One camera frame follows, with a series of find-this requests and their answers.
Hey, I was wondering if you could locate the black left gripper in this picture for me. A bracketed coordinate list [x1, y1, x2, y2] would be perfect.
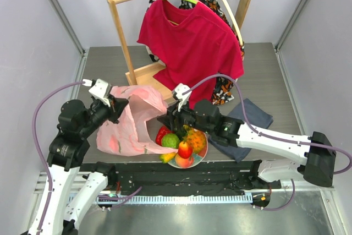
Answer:
[80, 93, 129, 136]

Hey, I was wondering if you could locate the green custard apple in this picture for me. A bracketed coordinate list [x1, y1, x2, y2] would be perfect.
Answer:
[161, 133, 180, 149]

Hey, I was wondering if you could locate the red apple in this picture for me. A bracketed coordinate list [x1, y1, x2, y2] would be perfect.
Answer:
[178, 141, 193, 159]

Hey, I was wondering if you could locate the pink plastic bag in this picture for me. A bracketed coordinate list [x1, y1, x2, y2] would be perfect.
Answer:
[96, 85, 175, 156]

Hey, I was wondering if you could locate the orange pineapple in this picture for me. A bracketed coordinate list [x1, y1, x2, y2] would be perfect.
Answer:
[176, 125, 207, 154]

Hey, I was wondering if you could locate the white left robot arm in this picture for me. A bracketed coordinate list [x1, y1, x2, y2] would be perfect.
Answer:
[26, 95, 128, 234]

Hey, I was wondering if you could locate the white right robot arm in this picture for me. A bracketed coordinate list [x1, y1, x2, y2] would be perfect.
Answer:
[157, 100, 336, 188]

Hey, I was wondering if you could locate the red bell pepper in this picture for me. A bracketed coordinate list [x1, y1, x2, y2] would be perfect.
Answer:
[155, 125, 172, 146]

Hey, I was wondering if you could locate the yellow green mango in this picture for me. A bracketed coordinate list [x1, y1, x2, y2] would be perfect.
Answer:
[159, 152, 177, 163]

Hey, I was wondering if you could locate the orange peach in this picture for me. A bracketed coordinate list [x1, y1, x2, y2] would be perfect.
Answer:
[175, 154, 194, 168]

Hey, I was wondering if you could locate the wooden clothes rack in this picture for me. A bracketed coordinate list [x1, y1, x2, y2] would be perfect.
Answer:
[104, 0, 262, 102]

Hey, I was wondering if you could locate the patterned ceramic plate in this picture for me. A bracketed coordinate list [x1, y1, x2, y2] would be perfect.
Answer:
[167, 128, 208, 169]

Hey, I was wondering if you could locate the red t-shirt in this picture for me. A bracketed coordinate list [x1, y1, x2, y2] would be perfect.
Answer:
[138, 0, 244, 90]

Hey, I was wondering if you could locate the folded grey towel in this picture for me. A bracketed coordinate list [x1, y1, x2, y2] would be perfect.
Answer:
[208, 99, 273, 162]

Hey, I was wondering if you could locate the cream wooden hanger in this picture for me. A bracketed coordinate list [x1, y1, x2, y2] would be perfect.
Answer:
[221, 0, 244, 47]

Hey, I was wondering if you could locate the patterned black orange garment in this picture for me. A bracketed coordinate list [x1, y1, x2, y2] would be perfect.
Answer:
[148, 0, 245, 106]

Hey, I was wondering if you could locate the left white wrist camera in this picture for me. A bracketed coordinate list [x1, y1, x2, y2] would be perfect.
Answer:
[82, 79, 112, 107]

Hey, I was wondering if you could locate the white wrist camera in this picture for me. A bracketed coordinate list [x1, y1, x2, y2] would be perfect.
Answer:
[82, 79, 112, 107]
[172, 83, 191, 112]

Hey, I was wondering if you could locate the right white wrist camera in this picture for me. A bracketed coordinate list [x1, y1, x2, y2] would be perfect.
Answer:
[172, 83, 191, 112]

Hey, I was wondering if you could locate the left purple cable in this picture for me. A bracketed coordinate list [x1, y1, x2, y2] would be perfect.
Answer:
[31, 80, 86, 233]

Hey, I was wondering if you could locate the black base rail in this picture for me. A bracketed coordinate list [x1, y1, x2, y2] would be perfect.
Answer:
[79, 160, 281, 196]

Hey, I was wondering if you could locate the white cable duct strip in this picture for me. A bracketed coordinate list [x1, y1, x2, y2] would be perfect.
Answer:
[48, 194, 253, 205]

